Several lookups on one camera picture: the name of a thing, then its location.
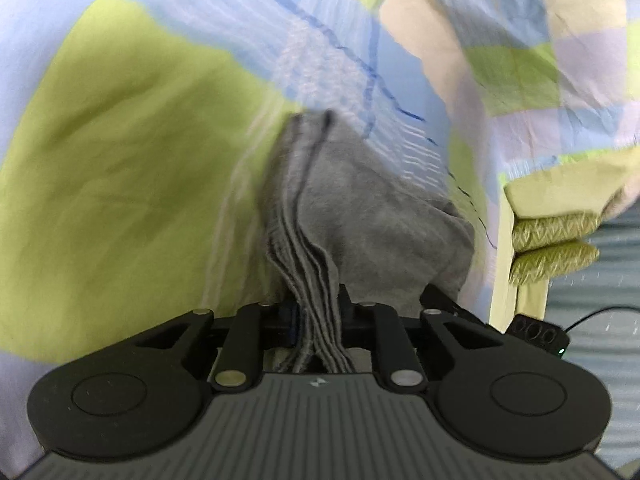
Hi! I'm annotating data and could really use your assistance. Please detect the grey cotton pants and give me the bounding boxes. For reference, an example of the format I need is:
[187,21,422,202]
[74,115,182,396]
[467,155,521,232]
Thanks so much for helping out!
[262,110,474,373]

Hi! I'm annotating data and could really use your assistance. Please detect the green zigzag cushion front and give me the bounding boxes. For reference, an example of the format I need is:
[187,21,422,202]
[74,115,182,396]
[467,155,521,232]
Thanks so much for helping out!
[509,240,600,286]

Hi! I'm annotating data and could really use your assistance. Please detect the green zigzag cushion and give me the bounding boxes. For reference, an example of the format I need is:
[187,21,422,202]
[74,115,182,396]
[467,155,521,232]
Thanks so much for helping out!
[512,212,601,252]
[509,240,600,286]

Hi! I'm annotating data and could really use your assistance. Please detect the green zigzag cushion rear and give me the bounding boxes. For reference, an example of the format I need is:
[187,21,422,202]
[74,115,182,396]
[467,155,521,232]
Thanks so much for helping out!
[512,212,601,252]

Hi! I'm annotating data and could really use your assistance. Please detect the blue curtain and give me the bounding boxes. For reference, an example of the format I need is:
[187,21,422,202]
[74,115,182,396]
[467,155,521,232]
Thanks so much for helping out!
[546,205,639,474]

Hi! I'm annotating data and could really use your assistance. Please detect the green covered sofa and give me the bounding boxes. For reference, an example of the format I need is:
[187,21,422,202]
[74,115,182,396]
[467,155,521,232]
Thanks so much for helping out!
[489,145,639,330]

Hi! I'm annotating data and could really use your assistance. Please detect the plaid patchwork bedsheet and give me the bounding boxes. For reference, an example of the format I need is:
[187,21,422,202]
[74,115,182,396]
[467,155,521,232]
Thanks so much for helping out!
[1,0,639,477]

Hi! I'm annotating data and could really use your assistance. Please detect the black sensor box with cable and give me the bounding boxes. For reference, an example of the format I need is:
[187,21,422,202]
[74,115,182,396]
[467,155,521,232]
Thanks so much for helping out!
[506,306,639,358]

